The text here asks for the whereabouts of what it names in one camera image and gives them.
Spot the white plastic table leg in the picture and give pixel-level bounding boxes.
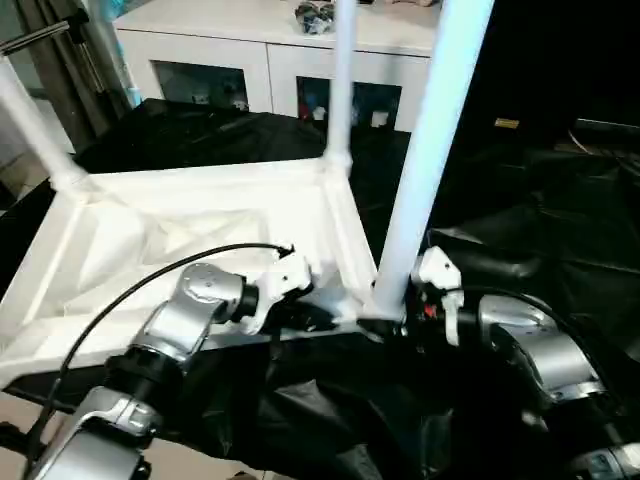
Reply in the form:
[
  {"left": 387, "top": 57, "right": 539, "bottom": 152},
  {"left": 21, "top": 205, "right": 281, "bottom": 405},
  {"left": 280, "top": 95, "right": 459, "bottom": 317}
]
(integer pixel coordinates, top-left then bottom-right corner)
[
  {"left": 0, "top": 55, "right": 87, "bottom": 191},
  {"left": 322, "top": 0, "right": 359, "bottom": 177},
  {"left": 372, "top": 0, "right": 496, "bottom": 325}
]

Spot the white plastic table top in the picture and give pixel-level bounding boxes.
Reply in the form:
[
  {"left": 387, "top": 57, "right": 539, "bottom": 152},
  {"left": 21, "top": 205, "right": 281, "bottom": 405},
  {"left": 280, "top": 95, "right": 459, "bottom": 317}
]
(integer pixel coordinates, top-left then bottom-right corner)
[{"left": 0, "top": 158, "right": 383, "bottom": 387}]

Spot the black plastic mat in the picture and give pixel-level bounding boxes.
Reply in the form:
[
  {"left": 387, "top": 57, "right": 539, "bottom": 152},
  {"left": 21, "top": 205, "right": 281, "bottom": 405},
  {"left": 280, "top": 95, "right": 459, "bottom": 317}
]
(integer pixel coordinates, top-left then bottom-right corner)
[{"left": 0, "top": 98, "right": 640, "bottom": 480}]

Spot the black flat device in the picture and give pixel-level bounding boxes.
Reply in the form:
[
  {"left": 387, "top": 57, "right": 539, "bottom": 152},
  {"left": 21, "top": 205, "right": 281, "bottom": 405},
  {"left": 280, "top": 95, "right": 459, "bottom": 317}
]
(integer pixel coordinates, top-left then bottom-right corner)
[{"left": 574, "top": 117, "right": 640, "bottom": 139}]

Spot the white cabinet with glass doors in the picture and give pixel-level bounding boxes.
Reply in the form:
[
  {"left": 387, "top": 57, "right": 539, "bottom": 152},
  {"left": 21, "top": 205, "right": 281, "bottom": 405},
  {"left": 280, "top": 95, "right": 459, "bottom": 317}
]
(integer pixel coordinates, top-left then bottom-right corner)
[{"left": 112, "top": 0, "right": 443, "bottom": 133}]

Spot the black tall cabinet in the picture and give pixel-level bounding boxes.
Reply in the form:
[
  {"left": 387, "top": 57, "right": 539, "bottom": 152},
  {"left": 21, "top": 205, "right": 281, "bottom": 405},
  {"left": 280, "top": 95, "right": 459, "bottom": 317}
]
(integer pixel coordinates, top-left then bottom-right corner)
[{"left": 435, "top": 0, "right": 640, "bottom": 151}]

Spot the black tripod stand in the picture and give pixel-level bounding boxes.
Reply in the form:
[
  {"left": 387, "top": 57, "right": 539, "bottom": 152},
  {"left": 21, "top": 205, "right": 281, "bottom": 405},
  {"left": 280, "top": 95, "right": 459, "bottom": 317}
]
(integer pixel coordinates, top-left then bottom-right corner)
[{"left": 0, "top": 420, "right": 51, "bottom": 456}]

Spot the grey bundle on cabinet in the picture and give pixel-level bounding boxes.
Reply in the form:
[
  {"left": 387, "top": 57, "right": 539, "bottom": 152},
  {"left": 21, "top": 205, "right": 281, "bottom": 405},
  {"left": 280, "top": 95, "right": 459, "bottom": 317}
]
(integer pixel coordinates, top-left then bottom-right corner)
[{"left": 294, "top": 3, "right": 337, "bottom": 37}]

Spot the grey curtain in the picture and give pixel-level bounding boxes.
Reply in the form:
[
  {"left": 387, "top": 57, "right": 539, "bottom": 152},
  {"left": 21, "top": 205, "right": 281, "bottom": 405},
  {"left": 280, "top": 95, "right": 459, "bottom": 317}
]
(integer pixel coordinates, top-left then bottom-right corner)
[{"left": 30, "top": 0, "right": 136, "bottom": 126}]

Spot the grey metal pole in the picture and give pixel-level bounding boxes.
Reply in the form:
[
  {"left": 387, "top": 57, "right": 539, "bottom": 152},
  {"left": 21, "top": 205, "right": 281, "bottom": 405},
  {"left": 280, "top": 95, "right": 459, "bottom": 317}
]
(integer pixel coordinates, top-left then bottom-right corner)
[{"left": 0, "top": 16, "right": 87, "bottom": 57}]

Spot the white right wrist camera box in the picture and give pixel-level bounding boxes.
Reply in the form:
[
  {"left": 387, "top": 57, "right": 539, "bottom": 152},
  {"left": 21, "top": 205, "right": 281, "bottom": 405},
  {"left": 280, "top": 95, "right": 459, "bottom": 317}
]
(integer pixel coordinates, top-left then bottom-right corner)
[{"left": 412, "top": 247, "right": 465, "bottom": 347}]

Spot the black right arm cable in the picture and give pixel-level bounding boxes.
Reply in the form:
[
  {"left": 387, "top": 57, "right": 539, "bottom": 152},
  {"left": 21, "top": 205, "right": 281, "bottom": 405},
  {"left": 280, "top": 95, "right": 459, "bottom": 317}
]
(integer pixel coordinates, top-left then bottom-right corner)
[{"left": 440, "top": 287, "right": 606, "bottom": 401}]

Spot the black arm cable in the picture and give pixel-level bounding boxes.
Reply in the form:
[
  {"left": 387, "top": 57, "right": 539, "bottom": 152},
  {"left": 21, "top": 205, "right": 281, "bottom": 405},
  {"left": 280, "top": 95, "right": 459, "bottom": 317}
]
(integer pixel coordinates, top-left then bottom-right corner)
[
  {"left": 440, "top": 287, "right": 606, "bottom": 401},
  {"left": 25, "top": 243, "right": 297, "bottom": 471}
]

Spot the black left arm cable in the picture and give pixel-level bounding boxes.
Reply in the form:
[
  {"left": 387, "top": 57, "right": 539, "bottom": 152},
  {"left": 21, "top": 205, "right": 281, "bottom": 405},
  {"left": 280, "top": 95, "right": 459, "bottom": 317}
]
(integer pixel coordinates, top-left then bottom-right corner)
[{"left": 25, "top": 243, "right": 297, "bottom": 471}]

